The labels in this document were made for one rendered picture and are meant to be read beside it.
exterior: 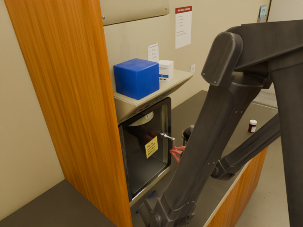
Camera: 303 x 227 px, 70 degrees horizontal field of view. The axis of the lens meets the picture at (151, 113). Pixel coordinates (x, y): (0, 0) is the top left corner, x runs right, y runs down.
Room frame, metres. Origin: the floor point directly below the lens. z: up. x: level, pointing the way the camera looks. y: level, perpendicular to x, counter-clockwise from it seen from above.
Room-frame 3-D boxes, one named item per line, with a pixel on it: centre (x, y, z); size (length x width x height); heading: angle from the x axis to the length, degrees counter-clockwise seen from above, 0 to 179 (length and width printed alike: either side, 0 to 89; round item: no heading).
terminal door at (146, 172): (0.74, 0.02, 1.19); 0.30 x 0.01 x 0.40; 137
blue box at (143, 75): (0.64, 0.04, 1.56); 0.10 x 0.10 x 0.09; 47
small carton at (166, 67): (0.74, -0.05, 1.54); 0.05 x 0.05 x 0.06; 65
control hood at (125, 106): (0.70, -0.02, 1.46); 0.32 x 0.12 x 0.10; 137
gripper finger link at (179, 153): (0.76, -0.12, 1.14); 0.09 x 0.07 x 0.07; 48
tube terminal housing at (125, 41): (0.83, 0.11, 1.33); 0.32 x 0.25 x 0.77; 137
